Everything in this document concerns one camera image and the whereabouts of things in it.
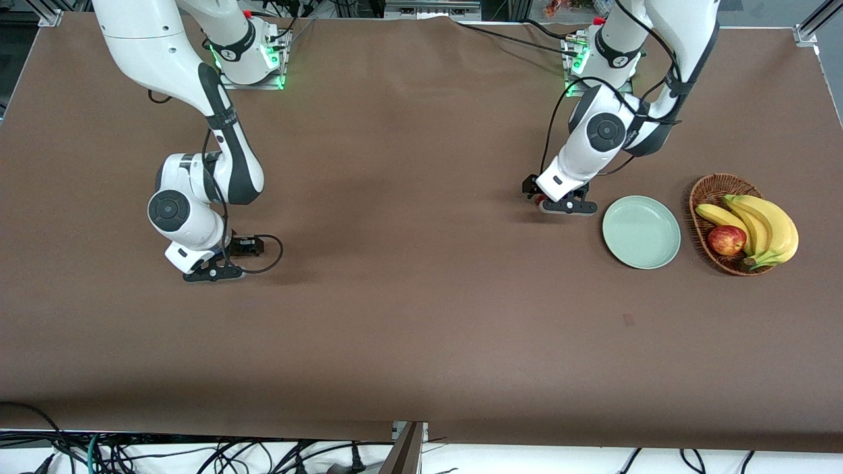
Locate round pale green plate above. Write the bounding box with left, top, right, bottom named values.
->
left=602, top=196, right=682, bottom=270

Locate table cover sheet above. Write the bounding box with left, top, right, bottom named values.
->
left=0, top=13, right=843, bottom=455

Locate brown wicker basket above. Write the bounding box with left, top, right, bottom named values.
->
left=689, top=173, right=778, bottom=277

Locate red apple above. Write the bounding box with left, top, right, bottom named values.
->
left=707, top=225, right=748, bottom=257

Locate yellow banana bunch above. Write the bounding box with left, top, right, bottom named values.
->
left=696, top=194, right=800, bottom=271

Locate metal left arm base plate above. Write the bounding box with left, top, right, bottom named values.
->
left=564, top=78, right=635, bottom=100

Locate black cable across table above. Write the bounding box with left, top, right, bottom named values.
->
left=454, top=22, right=584, bottom=57

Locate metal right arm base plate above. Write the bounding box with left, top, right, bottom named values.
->
left=217, top=65, right=286, bottom=91

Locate metal rail behind table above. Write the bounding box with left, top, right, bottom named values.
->
left=384, top=0, right=483, bottom=20

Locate black cable with plug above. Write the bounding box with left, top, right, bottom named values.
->
left=283, top=440, right=369, bottom=474

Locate brown wooden post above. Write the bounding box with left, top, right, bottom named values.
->
left=381, top=421, right=425, bottom=474

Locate aluminium frame profile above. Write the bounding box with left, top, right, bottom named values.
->
left=794, top=0, right=843, bottom=48

